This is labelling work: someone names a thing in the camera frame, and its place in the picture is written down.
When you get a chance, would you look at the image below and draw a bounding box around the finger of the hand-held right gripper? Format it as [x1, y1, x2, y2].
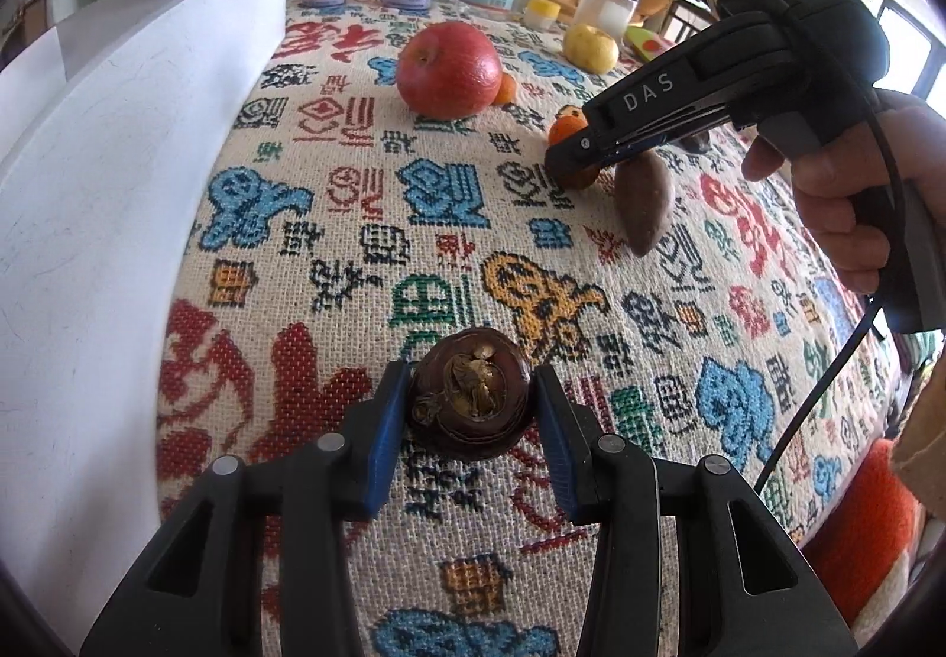
[545, 108, 740, 186]

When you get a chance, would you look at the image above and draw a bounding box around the pink green snack bag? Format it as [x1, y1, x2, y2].
[624, 25, 670, 64]

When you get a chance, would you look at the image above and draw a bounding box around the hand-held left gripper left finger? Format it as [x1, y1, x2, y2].
[80, 361, 411, 657]

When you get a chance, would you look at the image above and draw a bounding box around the white board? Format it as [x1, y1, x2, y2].
[0, 0, 289, 629]

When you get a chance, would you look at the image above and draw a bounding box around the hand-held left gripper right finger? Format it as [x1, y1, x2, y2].
[533, 365, 858, 657]

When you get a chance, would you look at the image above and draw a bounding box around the brown oblong sapodilla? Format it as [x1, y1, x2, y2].
[615, 153, 673, 257]

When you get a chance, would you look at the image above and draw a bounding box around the clear jar with black lid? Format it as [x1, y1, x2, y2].
[575, 0, 640, 34]

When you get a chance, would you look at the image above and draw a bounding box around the person's right hand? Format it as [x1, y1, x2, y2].
[743, 88, 946, 296]

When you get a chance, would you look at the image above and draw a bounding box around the orange cushion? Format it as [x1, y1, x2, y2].
[802, 439, 926, 629]

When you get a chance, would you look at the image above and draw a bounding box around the printed woven tablecloth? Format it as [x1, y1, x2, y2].
[151, 0, 913, 657]

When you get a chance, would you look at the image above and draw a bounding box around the brown water chestnut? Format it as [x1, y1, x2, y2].
[405, 326, 534, 462]

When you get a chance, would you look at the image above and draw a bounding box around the red apple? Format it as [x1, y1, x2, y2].
[396, 21, 504, 118]

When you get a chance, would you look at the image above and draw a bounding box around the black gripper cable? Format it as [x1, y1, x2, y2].
[754, 76, 909, 491]

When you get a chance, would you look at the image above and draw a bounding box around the yellow pear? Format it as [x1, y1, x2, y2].
[563, 23, 620, 74]

